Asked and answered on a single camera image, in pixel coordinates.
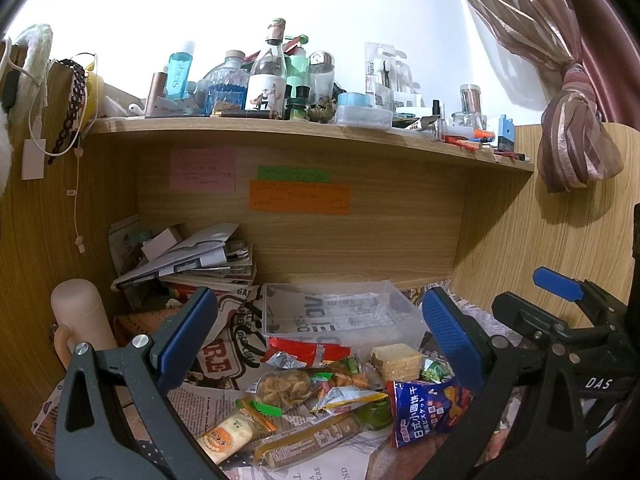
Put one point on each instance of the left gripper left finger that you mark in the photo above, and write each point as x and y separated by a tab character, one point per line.
93	439

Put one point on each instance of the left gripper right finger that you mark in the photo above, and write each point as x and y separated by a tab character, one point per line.
548	439

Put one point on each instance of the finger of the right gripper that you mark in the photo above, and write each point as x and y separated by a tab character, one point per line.
583	293
525	318

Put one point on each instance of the green pea snack packet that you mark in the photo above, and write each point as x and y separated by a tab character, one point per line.
435	371

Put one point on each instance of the blue Japanese biscuit packet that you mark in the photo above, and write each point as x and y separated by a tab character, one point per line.
420	409

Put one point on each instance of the sponge cake clear packet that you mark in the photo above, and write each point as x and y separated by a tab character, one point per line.
396	362

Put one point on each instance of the red snack packet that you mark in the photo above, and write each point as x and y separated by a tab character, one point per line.
287	354

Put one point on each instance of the long gold wafer packet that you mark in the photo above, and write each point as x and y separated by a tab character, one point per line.
306	442

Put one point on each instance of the round cracker orange packet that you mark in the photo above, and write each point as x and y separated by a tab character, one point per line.
233	433

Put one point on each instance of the stack of papers and booklets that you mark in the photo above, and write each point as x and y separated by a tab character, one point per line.
213	257

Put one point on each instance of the banana chips clear bag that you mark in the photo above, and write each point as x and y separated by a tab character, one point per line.
284	389

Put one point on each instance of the clear plastic storage bin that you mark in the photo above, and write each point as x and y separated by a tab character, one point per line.
355	315

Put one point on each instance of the green jelly cup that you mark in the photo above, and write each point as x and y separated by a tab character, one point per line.
375	415

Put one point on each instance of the mixed nuts clear packet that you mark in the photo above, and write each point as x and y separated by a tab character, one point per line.
354	372

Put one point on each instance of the silver yellow snack packet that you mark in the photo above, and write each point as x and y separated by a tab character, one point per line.
339	400

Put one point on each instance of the pink sticky note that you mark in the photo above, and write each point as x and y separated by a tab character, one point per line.
210	170

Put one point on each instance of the orange sticky note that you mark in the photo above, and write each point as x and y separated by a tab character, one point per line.
287	196

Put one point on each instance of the green sticky note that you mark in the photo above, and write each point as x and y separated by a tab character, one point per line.
293	174

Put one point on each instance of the clear lidded plastic box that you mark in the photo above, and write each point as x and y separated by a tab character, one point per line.
355	110

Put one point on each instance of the pink striped curtain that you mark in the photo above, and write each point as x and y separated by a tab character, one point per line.
575	148

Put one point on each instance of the blue liquid glass bottle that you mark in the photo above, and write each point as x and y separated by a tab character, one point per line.
225	86

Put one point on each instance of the tall illustrated glass bottle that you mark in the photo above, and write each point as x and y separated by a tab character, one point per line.
266	86

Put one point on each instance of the light blue spray bottle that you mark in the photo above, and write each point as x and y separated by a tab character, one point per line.
178	69

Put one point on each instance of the mint green bottle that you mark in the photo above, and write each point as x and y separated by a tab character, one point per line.
296	59

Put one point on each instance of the white charger with cable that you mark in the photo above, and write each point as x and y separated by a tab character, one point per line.
81	113

